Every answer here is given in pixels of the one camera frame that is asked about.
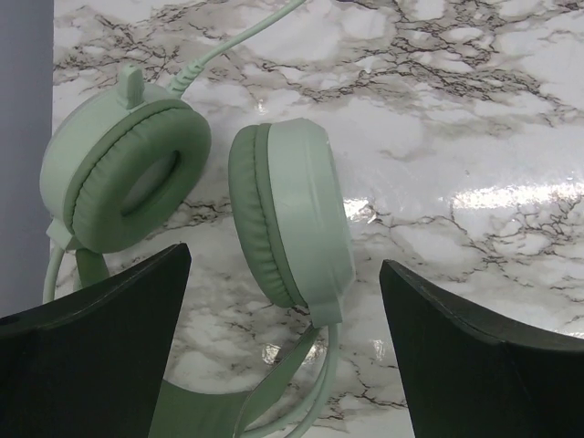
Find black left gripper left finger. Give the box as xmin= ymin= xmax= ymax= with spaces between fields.
xmin=1 ymin=244 xmax=191 ymax=438

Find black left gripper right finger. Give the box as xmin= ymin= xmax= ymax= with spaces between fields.
xmin=380 ymin=260 xmax=583 ymax=437

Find mint green headphones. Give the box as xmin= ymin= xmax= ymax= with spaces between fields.
xmin=40 ymin=61 xmax=355 ymax=437

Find mint green headphone cable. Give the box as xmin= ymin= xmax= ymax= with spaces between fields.
xmin=166 ymin=0 xmax=306 ymax=97

